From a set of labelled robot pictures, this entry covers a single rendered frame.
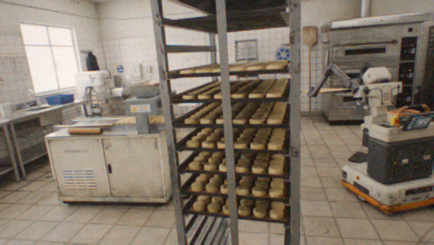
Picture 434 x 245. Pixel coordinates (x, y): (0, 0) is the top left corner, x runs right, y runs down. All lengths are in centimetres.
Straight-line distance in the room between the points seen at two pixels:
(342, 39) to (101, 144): 459
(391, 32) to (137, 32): 550
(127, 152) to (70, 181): 79
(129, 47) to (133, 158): 496
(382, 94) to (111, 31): 641
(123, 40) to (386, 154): 643
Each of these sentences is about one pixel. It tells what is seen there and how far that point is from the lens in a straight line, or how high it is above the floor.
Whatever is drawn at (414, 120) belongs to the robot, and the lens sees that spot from 294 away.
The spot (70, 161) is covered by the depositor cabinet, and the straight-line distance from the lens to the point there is 342.
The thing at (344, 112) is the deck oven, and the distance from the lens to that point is 608.
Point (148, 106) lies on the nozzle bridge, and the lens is 279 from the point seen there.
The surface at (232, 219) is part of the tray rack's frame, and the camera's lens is 112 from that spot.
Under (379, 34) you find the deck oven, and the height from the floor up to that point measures 171.
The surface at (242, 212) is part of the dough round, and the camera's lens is 113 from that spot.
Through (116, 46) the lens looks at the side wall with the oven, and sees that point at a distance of 783.
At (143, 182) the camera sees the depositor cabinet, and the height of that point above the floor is 31.
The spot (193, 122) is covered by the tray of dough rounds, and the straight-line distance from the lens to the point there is 104.
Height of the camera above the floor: 156
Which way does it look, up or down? 14 degrees down
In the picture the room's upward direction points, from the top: 4 degrees counter-clockwise
